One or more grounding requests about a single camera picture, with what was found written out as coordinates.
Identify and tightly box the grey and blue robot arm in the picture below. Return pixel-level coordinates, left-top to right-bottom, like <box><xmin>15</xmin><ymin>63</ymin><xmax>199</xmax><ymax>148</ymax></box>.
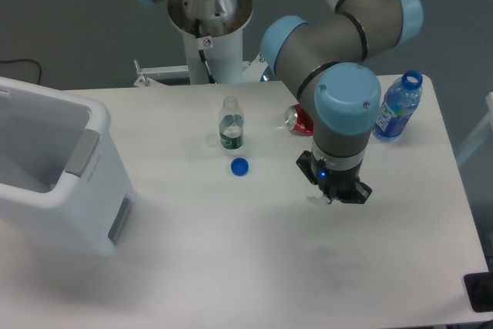
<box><xmin>140</xmin><ymin>0</ymin><xmax>424</xmax><ymax>204</ymax></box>

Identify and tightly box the white bottle cap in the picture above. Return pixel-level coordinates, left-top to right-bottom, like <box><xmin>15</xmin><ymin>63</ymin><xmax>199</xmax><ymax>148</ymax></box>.
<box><xmin>205</xmin><ymin>133</ymin><xmax>219</xmax><ymax>148</ymax></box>

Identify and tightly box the blue plastic drink bottle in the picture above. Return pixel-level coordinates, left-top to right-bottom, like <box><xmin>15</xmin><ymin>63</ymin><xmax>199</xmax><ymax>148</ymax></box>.
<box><xmin>373</xmin><ymin>70</ymin><xmax>423</xmax><ymax>142</ymax></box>

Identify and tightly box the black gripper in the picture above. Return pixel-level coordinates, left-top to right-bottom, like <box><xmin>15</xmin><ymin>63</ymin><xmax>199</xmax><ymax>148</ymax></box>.
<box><xmin>296</xmin><ymin>151</ymin><xmax>372</xmax><ymax>204</ymax></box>

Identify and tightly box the white paper ball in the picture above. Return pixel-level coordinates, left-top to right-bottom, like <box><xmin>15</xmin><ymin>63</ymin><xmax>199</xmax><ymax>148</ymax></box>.
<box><xmin>307</xmin><ymin>196</ymin><xmax>328</xmax><ymax>208</ymax></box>

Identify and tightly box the blue bottle cap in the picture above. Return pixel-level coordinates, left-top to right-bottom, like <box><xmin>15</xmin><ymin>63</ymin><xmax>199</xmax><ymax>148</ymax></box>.
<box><xmin>230</xmin><ymin>157</ymin><xmax>250</xmax><ymax>176</ymax></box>

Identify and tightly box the black device at edge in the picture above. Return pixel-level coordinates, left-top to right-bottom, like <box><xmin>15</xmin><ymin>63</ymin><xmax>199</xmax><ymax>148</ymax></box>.
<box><xmin>463</xmin><ymin>230</ymin><xmax>493</xmax><ymax>313</ymax></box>

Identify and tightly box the crushed red soda can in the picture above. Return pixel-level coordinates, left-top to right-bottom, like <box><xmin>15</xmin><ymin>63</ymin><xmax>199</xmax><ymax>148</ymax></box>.
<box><xmin>284</xmin><ymin>104</ymin><xmax>314</xmax><ymax>136</ymax></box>

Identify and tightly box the white furniture at right edge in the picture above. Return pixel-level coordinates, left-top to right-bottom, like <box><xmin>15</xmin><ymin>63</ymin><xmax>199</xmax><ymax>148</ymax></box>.
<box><xmin>455</xmin><ymin>92</ymin><xmax>492</xmax><ymax>167</ymax></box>

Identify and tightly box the clear bottle green label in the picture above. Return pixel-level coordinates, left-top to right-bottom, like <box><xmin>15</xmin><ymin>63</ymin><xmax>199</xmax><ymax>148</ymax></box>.
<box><xmin>219</xmin><ymin>96</ymin><xmax>243</xmax><ymax>150</ymax></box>

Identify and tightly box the black floor cable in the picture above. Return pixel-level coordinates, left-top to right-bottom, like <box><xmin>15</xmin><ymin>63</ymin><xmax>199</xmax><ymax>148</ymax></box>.
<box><xmin>0</xmin><ymin>59</ymin><xmax>42</xmax><ymax>82</ymax></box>

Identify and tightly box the white metal table frame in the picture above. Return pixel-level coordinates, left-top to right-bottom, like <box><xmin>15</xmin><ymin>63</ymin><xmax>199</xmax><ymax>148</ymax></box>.
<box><xmin>133</xmin><ymin>53</ymin><xmax>280</xmax><ymax>87</ymax></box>

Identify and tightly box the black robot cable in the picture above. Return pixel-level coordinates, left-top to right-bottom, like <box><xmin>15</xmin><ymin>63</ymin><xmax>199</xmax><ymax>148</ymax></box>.
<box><xmin>194</xmin><ymin>18</ymin><xmax>216</xmax><ymax>84</ymax></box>

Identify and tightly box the white trash bin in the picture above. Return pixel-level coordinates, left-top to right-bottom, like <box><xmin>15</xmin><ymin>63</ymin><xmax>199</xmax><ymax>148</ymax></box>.
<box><xmin>1</xmin><ymin>78</ymin><xmax>136</xmax><ymax>257</ymax></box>

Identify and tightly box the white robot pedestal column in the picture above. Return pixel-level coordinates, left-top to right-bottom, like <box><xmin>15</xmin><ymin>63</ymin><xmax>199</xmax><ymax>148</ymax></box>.
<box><xmin>168</xmin><ymin>0</ymin><xmax>253</xmax><ymax>85</ymax></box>

